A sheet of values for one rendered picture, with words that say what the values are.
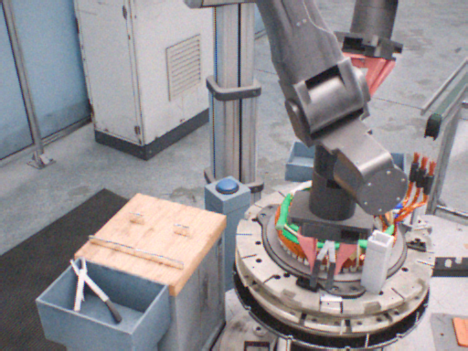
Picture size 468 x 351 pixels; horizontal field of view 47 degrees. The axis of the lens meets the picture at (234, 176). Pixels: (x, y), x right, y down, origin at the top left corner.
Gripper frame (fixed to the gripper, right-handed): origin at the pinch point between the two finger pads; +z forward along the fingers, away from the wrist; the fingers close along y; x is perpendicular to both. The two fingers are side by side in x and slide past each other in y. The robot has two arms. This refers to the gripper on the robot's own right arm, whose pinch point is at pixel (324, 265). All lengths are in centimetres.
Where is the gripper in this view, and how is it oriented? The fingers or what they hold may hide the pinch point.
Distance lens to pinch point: 74.1
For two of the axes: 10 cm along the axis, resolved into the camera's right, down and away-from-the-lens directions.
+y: 9.7, 1.4, -2.1
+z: -0.1, 8.7, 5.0
